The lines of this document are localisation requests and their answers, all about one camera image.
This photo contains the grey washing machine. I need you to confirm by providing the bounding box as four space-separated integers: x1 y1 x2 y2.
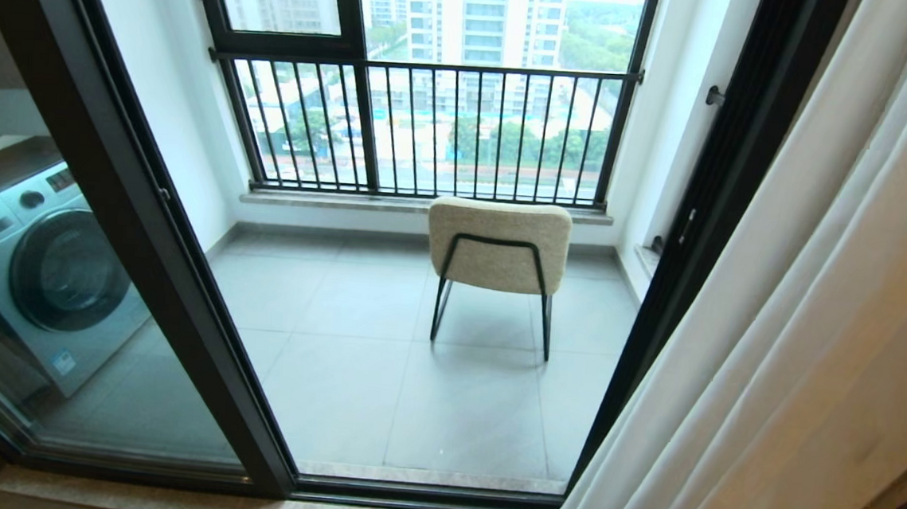
0 156 161 404

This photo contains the black balcony railing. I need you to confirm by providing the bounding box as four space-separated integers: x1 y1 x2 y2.
200 41 644 217

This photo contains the black door frame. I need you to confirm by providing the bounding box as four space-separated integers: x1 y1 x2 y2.
292 0 850 509

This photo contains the black framed window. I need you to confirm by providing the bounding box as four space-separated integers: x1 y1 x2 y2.
172 0 663 214

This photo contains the white sheer curtain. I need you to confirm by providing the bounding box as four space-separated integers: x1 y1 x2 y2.
554 0 907 509

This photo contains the beige upholstered chair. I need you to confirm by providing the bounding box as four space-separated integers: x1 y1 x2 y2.
418 194 575 363

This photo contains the black sliding glass door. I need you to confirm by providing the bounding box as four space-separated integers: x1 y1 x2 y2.
0 0 331 500

